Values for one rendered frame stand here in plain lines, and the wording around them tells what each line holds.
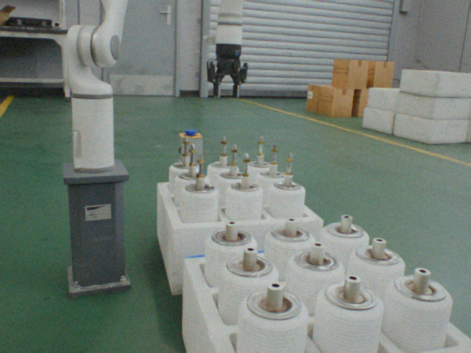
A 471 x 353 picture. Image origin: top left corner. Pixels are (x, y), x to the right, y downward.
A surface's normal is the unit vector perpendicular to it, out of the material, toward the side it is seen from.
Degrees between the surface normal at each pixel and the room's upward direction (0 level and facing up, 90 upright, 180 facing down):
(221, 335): 0
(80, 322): 0
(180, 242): 90
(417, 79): 90
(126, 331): 0
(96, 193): 93
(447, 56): 90
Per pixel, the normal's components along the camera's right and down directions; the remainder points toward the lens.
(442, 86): 0.39, 0.25
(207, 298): 0.05, -0.97
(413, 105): -0.92, 0.05
